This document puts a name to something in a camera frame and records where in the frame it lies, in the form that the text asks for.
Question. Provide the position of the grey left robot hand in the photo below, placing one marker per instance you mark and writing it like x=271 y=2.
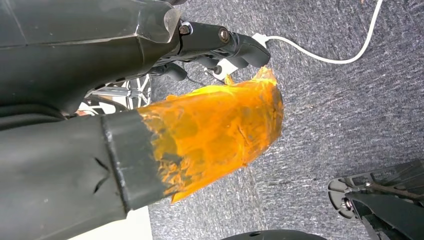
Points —
x=66 y=59

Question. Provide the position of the chrome stool base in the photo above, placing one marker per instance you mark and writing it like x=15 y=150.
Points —
x=139 y=92

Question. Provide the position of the white power strip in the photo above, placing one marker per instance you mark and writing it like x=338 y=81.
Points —
x=227 y=66

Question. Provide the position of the white body panel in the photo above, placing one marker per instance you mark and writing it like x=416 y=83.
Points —
x=126 y=228

